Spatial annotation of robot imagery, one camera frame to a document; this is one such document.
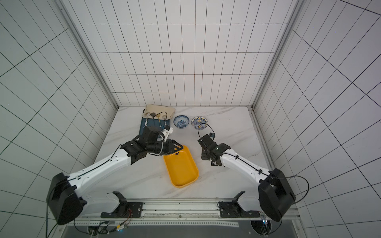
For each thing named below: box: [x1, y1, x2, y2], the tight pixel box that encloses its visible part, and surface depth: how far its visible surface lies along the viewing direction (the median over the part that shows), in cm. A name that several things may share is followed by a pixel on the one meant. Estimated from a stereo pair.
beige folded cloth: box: [142, 103, 176, 120], surface depth 117 cm
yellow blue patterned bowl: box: [190, 116, 209, 130], surface depth 109 cm
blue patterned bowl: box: [173, 114, 191, 130], surface depth 109 cm
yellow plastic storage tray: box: [163, 144, 199, 189], surface depth 89 cm
